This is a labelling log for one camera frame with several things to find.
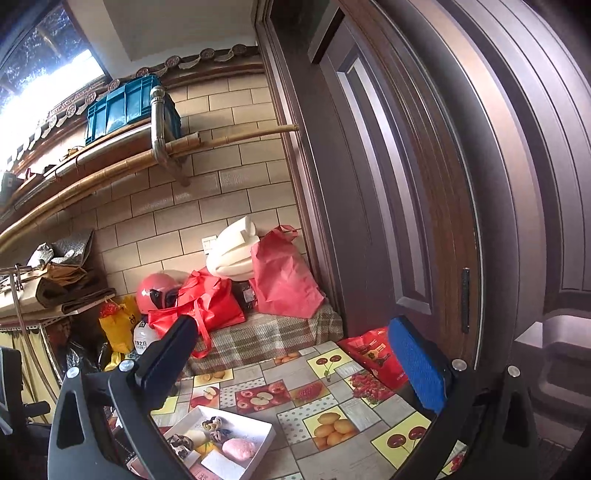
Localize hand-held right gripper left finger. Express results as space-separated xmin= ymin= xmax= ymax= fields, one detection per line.
xmin=46 ymin=314 xmax=199 ymax=480

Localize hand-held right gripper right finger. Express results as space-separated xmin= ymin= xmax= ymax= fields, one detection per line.
xmin=387 ymin=315 xmax=541 ymax=480

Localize white box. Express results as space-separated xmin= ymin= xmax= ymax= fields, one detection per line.
xmin=127 ymin=406 xmax=276 ymax=480

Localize pink soft puff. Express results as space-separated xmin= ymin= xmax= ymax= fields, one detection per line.
xmin=222 ymin=438 xmax=257 ymax=464

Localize white sponge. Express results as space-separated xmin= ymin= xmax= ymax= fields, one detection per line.
xmin=201 ymin=450 xmax=247 ymax=478

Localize white plastic bottle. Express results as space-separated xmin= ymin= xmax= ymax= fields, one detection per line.
xmin=133 ymin=320 xmax=162 ymax=356

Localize red printed gift bag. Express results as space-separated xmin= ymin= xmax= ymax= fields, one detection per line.
xmin=338 ymin=327 xmax=409 ymax=391

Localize yellow plastic bag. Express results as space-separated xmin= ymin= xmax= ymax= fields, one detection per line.
xmin=98 ymin=295 xmax=139 ymax=372

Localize fruit print tablecloth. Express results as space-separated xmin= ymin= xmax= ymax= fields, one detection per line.
xmin=150 ymin=340 xmax=469 ymax=480

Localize pink helmet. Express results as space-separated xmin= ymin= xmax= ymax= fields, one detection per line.
xmin=135 ymin=272 xmax=185 ymax=315

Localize black box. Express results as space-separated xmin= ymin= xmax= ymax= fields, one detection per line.
xmin=232 ymin=279 xmax=257 ymax=315

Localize plaid sofa cover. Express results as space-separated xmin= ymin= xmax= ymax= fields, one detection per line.
xmin=178 ymin=302 xmax=345 ymax=381

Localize brown paper bags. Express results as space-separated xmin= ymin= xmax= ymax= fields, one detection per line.
xmin=34 ymin=263 xmax=116 ymax=315

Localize white foam roll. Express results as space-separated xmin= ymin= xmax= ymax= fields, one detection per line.
xmin=205 ymin=215 xmax=263 ymax=281

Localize red paper bag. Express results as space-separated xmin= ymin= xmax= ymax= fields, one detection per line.
xmin=249 ymin=224 xmax=326 ymax=318

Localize silver foil bag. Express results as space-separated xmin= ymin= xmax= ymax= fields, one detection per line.
xmin=28 ymin=229 xmax=95 ymax=268

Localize black chair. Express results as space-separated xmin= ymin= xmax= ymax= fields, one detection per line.
xmin=0 ymin=346 xmax=51 ymax=435

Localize brown panelled door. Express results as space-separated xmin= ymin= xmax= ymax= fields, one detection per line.
xmin=256 ymin=0 xmax=481 ymax=365

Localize thick bamboo pole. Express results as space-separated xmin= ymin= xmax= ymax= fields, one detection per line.
xmin=0 ymin=148 xmax=185 ymax=252

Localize grey embossed metal door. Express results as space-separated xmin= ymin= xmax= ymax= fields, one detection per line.
xmin=351 ymin=0 xmax=591 ymax=444

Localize thin bamboo pole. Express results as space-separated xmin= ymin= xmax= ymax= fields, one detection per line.
xmin=164 ymin=124 xmax=301 ymax=153

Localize blue plastic crate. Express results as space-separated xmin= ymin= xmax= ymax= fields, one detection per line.
xmin=84 ymin=74 xmax=182 ymax=147

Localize decorative roof tile trim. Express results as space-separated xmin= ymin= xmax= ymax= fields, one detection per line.
xmin=0 ymin=44 xmax=262 ymax=171

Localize black door handle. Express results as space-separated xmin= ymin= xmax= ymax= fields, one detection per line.
xmin=461 ymin=268 xmax=471 ymax=334

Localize red shopping bag with handles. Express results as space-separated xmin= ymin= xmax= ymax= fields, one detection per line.
xmin=148 ymin=270 xmax=246 ymax=360

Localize metal pipe post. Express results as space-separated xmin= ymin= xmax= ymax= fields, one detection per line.
xmin=149 ymin=86 xmax=191 ymax=186

